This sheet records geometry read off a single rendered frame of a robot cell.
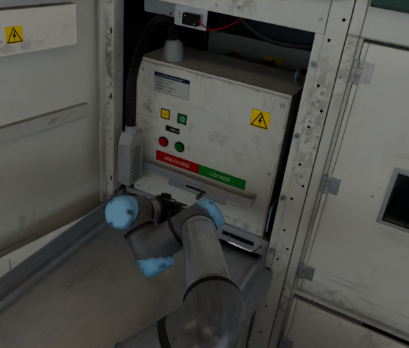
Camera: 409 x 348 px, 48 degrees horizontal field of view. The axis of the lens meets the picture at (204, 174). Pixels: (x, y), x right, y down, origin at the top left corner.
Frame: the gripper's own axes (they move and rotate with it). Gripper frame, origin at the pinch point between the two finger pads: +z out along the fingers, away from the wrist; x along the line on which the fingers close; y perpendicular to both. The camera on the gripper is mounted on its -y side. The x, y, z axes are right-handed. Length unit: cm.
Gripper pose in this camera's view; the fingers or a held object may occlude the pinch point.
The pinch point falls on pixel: (174, 208)
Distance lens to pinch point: 135.5
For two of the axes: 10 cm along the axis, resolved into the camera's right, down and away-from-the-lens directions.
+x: 3.0, -9.5, -0.5
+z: 3.5, 0.7, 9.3
